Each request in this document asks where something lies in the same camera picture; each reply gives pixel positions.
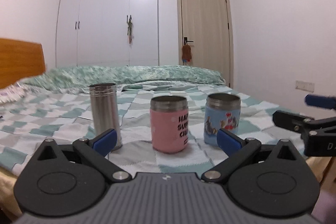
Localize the blue cartoon steel cup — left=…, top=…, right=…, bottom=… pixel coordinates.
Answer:
left=204, top=93, right=241, bottom=146

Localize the checkered green white bedsheet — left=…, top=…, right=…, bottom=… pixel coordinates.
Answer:
left=1, top=84, right=304, bottom=175

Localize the wooden headboard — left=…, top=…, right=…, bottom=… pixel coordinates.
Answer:
left=0, top=38, right=46, bottom=89

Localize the beige wooden door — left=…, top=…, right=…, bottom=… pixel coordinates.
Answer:
left=177, top=0, right=234, bottom=87

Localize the green floral quilt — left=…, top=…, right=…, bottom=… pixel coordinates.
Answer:
left=19, top=65, right=226, bottom=94

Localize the brown plush toy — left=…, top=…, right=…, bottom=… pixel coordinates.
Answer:
left=182, top=43, right=192, bottom=65

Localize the tall stainless steel flask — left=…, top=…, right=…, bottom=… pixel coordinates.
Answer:
left=89, top=83, right=122, bottom=151

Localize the black door handle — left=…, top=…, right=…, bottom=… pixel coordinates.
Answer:
left=183, top=36, right=194, bottom=45

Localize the hanging green ornament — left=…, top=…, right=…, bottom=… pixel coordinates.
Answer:
left=127, top=16, right=133, bottom=45

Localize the white wall socket panel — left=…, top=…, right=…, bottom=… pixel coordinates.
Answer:
left=295, top=80, right=315, bottom=93

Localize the patterned pillow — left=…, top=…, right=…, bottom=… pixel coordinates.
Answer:
left=0, top=84, right=26, bottom=105

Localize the pink steel cup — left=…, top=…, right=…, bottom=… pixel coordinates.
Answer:
left=150, top=96, right=189, bottom=153

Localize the white wardrobe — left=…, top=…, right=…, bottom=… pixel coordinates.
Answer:
left=56, top=0, right=159, bottom=68

